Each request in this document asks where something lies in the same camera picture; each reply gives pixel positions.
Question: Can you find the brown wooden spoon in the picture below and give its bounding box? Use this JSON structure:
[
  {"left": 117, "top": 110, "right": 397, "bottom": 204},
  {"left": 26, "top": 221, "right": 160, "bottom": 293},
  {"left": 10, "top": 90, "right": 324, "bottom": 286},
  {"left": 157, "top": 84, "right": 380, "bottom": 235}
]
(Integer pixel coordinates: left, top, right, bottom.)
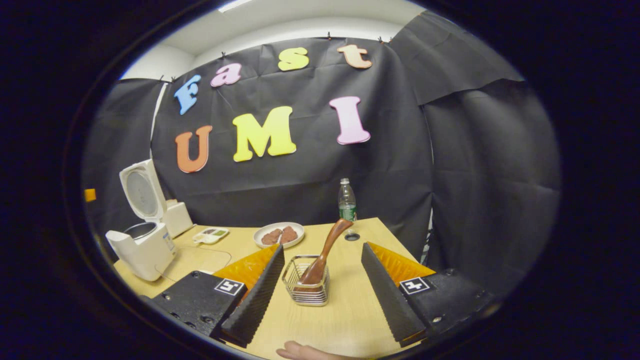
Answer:
[{"left": 300, "top": 218, "right": 354, "bottom": 287}]

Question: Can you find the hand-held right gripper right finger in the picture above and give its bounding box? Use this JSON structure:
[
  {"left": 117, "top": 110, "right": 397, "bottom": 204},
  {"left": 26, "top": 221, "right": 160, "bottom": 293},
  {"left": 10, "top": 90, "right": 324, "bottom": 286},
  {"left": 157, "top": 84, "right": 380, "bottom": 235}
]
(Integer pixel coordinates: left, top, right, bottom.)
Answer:
[{"left": 361, "top": 242, "right": 496, "bottom": 349}]

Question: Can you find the white toaster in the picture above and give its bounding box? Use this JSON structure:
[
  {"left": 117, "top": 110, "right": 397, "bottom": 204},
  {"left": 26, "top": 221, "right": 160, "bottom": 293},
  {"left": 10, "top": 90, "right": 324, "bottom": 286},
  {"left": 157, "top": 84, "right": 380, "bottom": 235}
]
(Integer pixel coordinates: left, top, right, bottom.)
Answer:
[{"left": 162, "top": 199, "right": 194, "bottom": 238}]

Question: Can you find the white rice cooker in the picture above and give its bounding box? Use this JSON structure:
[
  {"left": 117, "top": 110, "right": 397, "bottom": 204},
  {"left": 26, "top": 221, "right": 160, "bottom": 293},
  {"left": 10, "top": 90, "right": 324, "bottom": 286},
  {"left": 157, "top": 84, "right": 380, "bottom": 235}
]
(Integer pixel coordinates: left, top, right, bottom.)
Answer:
[{"left": 105, "top": 159, "right": 178, "bottom": 282}]

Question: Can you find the white round plate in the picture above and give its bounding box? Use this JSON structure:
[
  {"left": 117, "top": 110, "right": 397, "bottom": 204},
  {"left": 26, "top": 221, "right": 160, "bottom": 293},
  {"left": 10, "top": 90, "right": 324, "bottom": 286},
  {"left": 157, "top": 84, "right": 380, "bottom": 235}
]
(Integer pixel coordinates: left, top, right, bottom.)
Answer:
[{"left": 253, "top": 222, "right": 305, "bottom": 249}]

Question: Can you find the green label water bottle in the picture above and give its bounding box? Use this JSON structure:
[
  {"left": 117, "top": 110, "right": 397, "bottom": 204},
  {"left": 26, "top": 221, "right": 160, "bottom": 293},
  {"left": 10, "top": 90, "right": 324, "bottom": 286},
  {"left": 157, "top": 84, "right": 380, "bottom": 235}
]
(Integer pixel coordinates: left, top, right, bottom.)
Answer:
[{"left": 338, "top": 178, "right": 357, "bottom": 222}]

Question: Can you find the black backdrop cloth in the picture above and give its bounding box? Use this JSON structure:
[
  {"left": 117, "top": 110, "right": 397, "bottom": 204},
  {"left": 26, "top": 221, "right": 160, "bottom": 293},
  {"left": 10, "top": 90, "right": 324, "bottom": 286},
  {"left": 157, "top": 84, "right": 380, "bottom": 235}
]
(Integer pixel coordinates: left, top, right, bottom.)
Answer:
[{"left": 82, "top": 10, "right": 563, "bottom": 301}]

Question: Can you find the white divided grain dish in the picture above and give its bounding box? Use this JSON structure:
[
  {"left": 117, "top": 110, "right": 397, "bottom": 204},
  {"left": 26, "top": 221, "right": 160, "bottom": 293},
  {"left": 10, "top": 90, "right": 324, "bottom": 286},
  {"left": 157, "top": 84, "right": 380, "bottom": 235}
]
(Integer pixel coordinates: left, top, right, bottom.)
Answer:
[{"left": 192, "top": 227, "right": 230, "bottom": 245}]

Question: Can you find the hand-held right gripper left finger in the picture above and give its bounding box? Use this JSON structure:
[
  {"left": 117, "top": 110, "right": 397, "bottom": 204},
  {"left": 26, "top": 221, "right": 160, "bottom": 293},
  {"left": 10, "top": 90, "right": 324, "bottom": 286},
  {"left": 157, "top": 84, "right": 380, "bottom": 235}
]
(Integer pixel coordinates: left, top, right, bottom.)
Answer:
[{"left": 147, "top": 244, "right": 286, "bottom": 349}]

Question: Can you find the metal wire chopstick holder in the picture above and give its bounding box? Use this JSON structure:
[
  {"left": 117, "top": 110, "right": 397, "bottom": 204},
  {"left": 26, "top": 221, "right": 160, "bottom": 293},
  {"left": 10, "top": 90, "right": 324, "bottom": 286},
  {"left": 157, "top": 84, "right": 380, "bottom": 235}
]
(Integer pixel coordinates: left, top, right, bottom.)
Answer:
[{"left": 282, "top": 255, "right": 331, "bottom": 307}]

